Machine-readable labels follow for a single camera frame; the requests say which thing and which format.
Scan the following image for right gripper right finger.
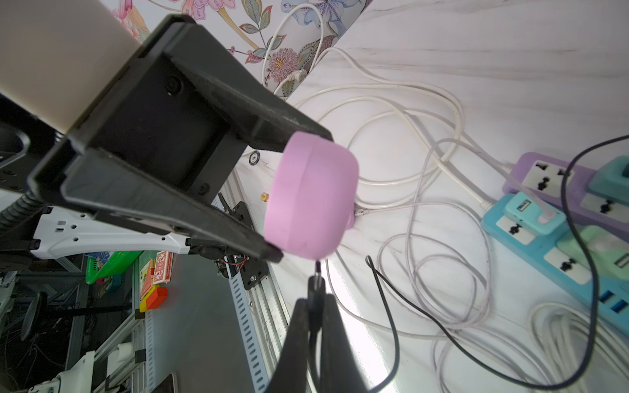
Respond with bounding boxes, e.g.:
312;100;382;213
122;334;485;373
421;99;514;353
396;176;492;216
319;294;368;393

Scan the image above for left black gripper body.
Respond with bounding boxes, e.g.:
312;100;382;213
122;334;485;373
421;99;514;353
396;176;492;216
28;15;331;262

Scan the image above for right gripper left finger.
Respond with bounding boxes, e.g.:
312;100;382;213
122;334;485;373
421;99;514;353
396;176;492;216
266;299;310;393

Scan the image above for black charging cable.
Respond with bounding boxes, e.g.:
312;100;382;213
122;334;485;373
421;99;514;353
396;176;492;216
306;133;629;393

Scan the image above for grey cable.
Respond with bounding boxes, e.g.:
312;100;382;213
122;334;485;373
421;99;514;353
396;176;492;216
323;139;629;393

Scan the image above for purple earbud case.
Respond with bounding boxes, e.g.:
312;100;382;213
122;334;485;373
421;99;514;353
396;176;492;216
264;132;359;260

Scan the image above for teal power strip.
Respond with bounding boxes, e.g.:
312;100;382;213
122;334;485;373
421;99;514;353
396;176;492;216
482;194;628;335

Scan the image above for teal charger with black cable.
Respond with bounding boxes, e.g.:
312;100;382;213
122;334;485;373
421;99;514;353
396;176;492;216
588;156;628;206

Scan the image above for green charger plug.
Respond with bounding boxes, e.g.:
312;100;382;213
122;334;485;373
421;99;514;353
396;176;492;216
557;225;628;281

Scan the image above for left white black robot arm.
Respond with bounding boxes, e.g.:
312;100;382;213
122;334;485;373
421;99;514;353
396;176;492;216
1;6;332;262

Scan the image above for round black white sticker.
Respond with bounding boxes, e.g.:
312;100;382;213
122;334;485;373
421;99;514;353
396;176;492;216
248;151;260;166

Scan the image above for green plastic basket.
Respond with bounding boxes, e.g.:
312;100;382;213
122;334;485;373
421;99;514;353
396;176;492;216
86;252;142;285

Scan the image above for red yellow card boxes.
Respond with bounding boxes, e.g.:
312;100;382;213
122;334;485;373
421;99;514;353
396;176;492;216
139;251;175;313

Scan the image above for purple power strip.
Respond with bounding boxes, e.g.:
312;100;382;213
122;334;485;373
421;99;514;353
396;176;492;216
502;151;629;242

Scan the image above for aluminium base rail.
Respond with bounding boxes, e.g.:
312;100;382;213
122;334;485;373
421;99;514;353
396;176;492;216
215;171;296;393

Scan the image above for white power cord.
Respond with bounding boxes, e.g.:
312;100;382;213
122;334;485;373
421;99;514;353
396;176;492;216
259;2;512;210

